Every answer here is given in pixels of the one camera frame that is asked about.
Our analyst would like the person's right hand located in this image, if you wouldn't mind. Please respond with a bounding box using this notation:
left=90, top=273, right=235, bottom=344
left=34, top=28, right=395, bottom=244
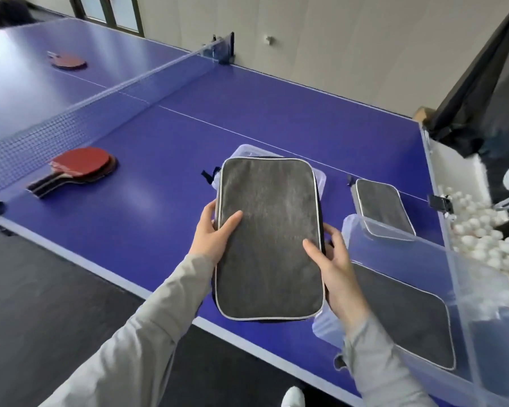
left=303, top=223, right=370, bottom=331

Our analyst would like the person's left hand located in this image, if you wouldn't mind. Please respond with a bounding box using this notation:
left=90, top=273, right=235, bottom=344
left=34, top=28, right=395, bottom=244
left=188, top=199, right=243, bottom=265

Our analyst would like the grey paddle case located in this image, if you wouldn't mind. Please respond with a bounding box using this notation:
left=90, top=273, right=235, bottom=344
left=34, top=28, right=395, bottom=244
left=334, top=263, right=457, bottom=372
left=201, top=157, right=326, bottom=324
left=347, top=176, right=417, bottom=242

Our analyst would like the person's right forearm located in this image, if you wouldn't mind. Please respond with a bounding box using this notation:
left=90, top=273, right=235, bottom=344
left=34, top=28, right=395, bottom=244
left=343, top=313, right=441, bottom=407

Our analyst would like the person's left forearm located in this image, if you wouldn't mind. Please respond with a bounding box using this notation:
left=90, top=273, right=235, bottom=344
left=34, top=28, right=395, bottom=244
left=38, top=252, right=216, bottom=407

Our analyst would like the clear plastic lid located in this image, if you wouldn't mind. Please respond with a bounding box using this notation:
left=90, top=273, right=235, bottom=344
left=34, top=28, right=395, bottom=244
left=211, top=144, right=327, bottom=196

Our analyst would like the black binder clip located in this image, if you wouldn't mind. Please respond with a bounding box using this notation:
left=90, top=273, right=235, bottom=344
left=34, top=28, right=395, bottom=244
left=427, top=193, right=454, bottom=215

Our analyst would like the person's white shoe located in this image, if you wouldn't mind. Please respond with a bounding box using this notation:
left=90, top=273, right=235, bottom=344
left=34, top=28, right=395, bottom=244
left=281, top=386, right=309, bottom=407

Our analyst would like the clear plastic storage bin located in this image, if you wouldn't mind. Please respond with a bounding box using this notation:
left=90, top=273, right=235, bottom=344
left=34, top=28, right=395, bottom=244
left=313, top=214, right=509, bottom=407

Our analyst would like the black table tennis paddle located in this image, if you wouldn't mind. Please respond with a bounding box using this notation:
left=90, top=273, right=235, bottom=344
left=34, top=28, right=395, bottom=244
left=26, top=153, right=119, bottom=200

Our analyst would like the red table tennis paddle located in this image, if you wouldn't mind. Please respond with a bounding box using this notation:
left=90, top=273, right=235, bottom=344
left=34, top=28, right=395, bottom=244
left=50, top=147, right=111, bottom=171
left=47, top=51, right=88, bottom=71

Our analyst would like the pile of white balls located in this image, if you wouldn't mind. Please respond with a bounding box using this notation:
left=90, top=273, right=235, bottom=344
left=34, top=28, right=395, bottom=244
left=439, top=186, right=509, bottom=302

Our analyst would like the cardboard box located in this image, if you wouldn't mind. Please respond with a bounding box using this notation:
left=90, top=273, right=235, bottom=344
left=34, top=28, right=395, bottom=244
left=413, top=106, right=438, bottom=124

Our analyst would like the blue table tennis net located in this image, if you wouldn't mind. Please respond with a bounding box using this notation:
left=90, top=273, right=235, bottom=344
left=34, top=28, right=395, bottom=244
left=0, top=36, right=233, bottom=196

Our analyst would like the dark framed glass door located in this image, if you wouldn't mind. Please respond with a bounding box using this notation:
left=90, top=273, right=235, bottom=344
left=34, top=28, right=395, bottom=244
left=67, top=0, right=145, bottom=35

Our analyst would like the black ball catch net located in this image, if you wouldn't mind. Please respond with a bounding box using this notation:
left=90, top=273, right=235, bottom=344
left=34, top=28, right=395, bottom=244
left=428, top=0, right=509, bottom=154

